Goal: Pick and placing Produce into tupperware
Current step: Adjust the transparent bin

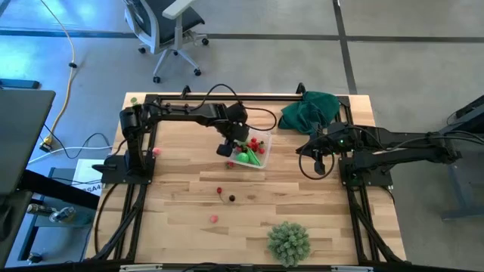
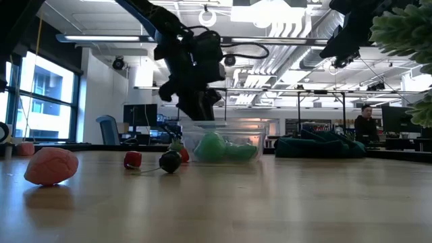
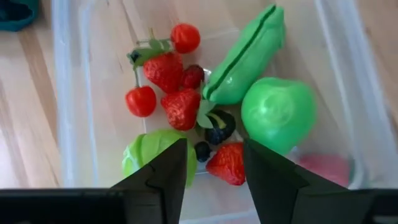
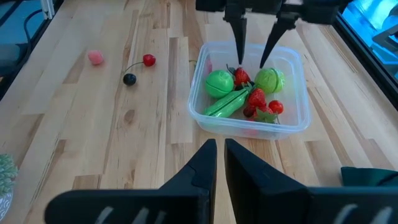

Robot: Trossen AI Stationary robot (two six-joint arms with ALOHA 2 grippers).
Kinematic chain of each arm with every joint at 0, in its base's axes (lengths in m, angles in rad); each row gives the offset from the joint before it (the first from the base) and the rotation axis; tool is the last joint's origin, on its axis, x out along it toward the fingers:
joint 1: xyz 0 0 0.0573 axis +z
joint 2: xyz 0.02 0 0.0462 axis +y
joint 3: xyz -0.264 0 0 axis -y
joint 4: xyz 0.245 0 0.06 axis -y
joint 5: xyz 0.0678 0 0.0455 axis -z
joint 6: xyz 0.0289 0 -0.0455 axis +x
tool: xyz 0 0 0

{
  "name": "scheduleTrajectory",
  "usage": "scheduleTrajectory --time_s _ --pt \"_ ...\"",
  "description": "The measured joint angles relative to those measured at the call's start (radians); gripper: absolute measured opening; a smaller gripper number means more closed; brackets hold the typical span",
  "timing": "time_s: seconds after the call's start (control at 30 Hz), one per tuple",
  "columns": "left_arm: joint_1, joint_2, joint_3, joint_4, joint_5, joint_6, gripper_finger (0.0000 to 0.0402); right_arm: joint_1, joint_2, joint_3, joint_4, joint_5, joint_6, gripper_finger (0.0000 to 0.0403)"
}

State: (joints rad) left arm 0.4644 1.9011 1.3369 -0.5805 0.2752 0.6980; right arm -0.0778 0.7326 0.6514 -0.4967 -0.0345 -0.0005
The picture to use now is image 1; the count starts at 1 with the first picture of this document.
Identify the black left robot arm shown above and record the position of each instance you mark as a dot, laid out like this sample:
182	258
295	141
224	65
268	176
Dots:
181	113

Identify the office chair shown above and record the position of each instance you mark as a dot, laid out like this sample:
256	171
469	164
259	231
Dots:
170	19

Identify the dark green cloth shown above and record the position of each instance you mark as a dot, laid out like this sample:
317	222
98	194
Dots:
310	111

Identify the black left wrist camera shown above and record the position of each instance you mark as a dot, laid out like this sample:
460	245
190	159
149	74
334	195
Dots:
224	149

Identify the black aluminium table frame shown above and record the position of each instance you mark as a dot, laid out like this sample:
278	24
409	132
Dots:
130	211

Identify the pink textured toy fruit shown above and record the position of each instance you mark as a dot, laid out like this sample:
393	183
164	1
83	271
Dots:
156	151
214	218

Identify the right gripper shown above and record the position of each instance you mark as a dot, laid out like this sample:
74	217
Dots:
338	138

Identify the small green toy fruit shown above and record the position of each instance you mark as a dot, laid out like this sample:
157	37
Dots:
134	100

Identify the dark grey desk top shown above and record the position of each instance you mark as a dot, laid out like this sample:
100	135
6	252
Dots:
22	132

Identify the silver metal clamp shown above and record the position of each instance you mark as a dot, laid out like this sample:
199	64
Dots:
62	214

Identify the clear plastic tupperware container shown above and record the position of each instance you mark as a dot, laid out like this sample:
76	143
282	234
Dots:
266	141

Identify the white paper sheet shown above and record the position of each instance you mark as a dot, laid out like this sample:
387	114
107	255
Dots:
89	174

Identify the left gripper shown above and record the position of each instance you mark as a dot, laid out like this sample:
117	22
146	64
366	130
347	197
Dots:
237	134

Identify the bright green round toy fruit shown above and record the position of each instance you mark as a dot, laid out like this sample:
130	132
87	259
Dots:
242	157

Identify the artificial green potted plant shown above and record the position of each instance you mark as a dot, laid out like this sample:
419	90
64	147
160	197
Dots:
289	243

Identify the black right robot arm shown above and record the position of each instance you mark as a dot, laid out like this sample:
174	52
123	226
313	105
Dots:
397	140

